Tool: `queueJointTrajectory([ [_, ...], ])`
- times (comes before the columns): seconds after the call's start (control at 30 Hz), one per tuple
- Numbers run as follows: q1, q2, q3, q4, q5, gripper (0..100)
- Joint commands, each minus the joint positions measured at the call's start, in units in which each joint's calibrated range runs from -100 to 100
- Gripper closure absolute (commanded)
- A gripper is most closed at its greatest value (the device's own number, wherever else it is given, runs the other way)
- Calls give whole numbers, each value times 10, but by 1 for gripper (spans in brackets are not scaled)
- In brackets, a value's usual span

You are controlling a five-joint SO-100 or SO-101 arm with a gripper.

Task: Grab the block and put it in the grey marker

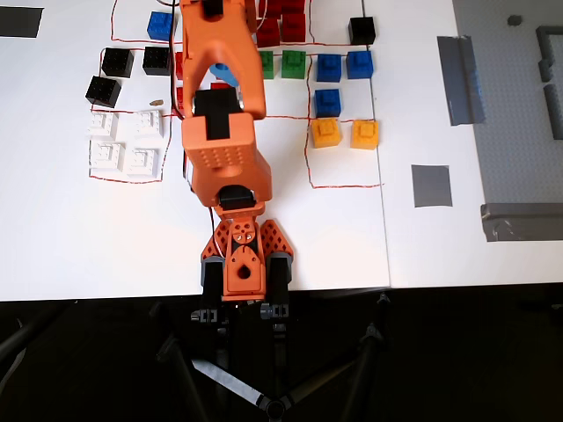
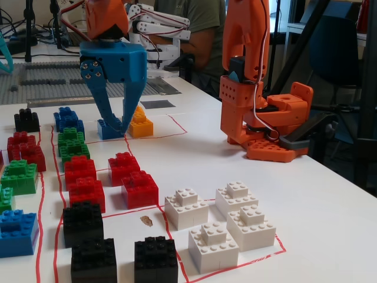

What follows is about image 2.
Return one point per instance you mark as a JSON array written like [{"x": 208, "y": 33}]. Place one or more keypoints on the person in green shirt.
[{"x": 194, "y": 14}]

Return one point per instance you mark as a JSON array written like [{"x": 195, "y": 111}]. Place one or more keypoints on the grey lego baseplate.
[{"x": 44, "y": 91}]

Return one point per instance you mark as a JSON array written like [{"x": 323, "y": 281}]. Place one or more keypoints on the grey tape square marker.
[{"x": 157, "y": 104}]

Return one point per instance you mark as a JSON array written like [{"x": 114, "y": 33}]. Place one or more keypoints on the dark grey brick row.
[{"x": 41, "y": 82}]

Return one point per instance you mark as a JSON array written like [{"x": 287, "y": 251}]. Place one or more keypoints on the long silver tape strip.
[{"x": 64, "y": 101}]

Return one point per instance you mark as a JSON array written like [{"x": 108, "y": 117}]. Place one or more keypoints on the black vertical post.
[{"x": 368, "y": 118}]

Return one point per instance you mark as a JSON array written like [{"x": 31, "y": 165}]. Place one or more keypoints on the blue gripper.
[{"x": 119, "y": 63}]

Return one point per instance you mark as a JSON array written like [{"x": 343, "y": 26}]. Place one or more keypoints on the white lego block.
[
  {"x": 187, "y": 212},
  {"x": 212, "y": 253},
  {"x": 235, "y": 197},
  {"x": 253, "y": 233}
]

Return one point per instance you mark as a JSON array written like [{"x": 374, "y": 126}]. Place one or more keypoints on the laptop computer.
[{"x": 66, "y": 36}]

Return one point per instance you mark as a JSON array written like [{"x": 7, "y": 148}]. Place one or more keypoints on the dark blue chair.
[{"x": 332, "y": 50}]

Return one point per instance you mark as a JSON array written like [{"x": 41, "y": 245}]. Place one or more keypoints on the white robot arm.
[{"x": 165, "y": 29}]

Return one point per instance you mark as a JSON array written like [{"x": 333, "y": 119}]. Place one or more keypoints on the black box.
[{"x": 17, "y": 45}]

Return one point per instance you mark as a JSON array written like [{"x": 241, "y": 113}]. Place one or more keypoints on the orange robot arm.
[{"x": 241, "y": 59}]

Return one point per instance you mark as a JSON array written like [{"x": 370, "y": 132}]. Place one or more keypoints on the large black lego block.
[
  {"x": 156, "y": 262},
  {"x": 82, "y": 225},
  {"x": 94, "y": 262}
]

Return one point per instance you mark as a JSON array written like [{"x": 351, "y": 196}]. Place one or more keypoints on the grey black table clamp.
[{"x": 306, "y": 129}]

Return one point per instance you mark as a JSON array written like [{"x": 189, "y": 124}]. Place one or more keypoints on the red lego block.
[
  {"x": 140, "y": 191},
  {"x": 33, "y": 157},
  {"x": 1, "y": 160},
  {"x": 17, "y": 141},
  {"x": 88, "y": 194},
  {"x": 122, "y": 168},
  {"x": 79, "y": 169}
]

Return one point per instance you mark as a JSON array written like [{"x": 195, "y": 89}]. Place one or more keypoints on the large blue lego block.
[{"x": 16, "y": 236}]

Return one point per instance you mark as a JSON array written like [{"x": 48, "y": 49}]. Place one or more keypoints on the teal robot part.
[{"x": 7, "y": 56}]

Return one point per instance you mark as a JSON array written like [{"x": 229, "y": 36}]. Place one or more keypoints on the dark grey brick frame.
[{"x": 53, "y": 66}]

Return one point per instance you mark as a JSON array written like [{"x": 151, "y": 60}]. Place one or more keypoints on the green lego block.
[
  {"x": 6, "y": 200},
  {"x": 20, "y": 178},
  {"x": 75, "y": 150},
  {"x": 69, "y": 134}
]

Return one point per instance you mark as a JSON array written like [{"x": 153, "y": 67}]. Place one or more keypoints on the small black lego block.
[{"x": 27, "y": 121}]

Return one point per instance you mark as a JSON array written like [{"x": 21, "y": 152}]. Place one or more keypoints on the bare person forearm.
[{"x": 200, "y": 48}]

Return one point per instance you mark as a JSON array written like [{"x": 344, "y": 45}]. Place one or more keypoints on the small blue lego block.
[{"x": 103, "y": 131}]

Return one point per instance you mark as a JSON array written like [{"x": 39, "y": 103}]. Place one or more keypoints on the thin black pole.
[{"x": 275, "y": 44}]

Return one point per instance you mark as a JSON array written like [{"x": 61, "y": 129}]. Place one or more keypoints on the black stand pole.
[
  {"x": 28, "y": 35},
  {"x": 59, "y": 38}
]

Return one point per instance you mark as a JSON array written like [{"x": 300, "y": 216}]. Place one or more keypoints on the silver tape patch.
[{"x": 163, "y": 87}]

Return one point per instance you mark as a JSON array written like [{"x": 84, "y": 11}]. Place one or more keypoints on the yellow lego block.
[
  {"x": 142, "y": 128},
  {"x": 139, "y": 111}
]

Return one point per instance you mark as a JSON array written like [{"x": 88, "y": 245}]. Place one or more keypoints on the red object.
[{"x": 363, "y": 14}]

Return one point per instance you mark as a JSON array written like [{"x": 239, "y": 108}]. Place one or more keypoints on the black diagonal bar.
[{"x": 300, "y": 44}]

